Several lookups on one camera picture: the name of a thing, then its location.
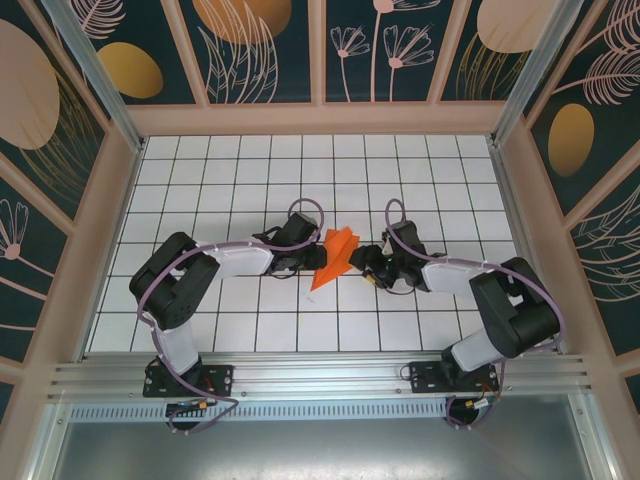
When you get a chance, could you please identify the aluminium side rail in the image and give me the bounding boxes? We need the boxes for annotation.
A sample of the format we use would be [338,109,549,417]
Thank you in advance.
[488,139,569,357]

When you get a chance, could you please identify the aluminium frame post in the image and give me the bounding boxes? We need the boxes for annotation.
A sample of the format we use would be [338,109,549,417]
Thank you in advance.
[489,0,586,147]
[41,0,146,153]

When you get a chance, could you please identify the slotted grey cable duct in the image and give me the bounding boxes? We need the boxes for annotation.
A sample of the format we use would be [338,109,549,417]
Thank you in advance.
[69,402,451,422]

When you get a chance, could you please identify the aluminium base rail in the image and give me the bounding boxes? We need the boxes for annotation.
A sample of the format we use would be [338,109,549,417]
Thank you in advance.
[47,352,597,404]

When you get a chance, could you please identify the orange square paper sheet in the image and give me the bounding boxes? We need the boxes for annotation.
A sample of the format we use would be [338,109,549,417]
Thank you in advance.
[308,227,362,294]

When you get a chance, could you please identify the steel sheet tray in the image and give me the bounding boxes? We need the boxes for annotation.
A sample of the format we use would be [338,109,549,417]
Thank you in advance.
[29,394,616,480]

